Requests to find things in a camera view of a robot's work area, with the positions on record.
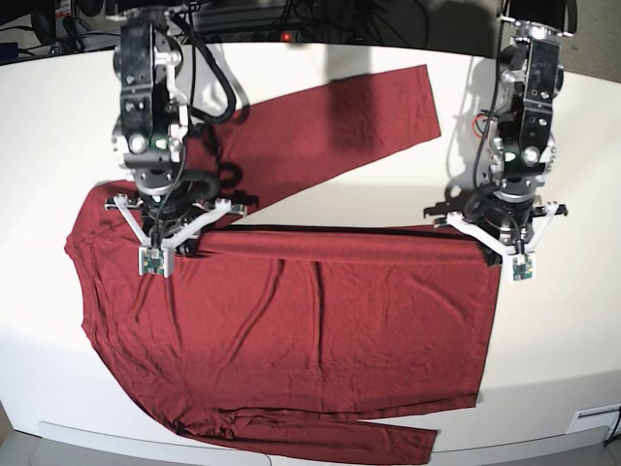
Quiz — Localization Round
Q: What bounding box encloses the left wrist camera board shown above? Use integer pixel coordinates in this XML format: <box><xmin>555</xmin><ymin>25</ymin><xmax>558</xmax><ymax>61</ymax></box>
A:
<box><xmin>510</xmin><ymin>253</ymin><xmax>536</xmax><ymax>282</ymax></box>

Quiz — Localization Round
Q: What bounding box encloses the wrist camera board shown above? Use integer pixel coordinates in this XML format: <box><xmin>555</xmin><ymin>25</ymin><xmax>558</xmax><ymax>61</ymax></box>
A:
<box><xmin>138</xmin><ymin>246</ymin><xmax>175</xmax><ymax>278</ymax></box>
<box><xmin>510</xmin><ymin>253</ymin><xmax>536</xmax><ymax>282</ymax></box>

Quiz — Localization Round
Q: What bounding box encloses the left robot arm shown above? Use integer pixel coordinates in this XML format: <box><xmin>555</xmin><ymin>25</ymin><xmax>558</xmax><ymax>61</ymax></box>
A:
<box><xmin>434</xmin><ymin>1</ymin><xmax>577</xmax><ymax>281</ymax></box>

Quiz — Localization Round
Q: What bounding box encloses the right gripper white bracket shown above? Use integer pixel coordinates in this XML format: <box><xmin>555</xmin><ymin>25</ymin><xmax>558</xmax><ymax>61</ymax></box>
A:
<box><xmin>104</xmin><ymin>191</ymin><xmax>247</xmax><ymax>256</ymax></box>

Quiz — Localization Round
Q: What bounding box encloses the black power strip red light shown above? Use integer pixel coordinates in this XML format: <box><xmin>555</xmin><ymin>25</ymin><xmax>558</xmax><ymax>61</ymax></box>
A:
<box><xmin>205</xmin><ymin>29</ymin><xmax>295</xmax><ymax>44</ymax></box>

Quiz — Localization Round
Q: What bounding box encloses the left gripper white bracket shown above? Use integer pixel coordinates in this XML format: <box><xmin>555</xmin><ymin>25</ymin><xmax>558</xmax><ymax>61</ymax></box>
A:
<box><xmin>424</xmin><ymin>196</ymin><xmax>568</xmax><ymax>266</ymax></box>

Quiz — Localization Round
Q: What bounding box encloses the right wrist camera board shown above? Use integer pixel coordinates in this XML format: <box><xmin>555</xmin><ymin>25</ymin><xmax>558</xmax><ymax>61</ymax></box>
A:
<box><xmin>138</xmin><ymin>246</ymin><xmax>175</xmax><ymax>278</ymax></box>

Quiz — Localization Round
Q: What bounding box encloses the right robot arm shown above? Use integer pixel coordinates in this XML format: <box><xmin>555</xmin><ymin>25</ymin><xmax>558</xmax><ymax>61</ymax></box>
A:
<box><xmin>104</xmin><ymin>1</ymin><xmax>237</xmax><ymax>259</ymax></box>

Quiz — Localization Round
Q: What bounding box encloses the dark red long-sleeve shirt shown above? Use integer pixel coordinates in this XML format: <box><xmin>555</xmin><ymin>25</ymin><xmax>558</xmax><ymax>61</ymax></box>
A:
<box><xmin>62</xmin><ymin>63</ymin><xmax>502</xmax><ymax>466</ymax></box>

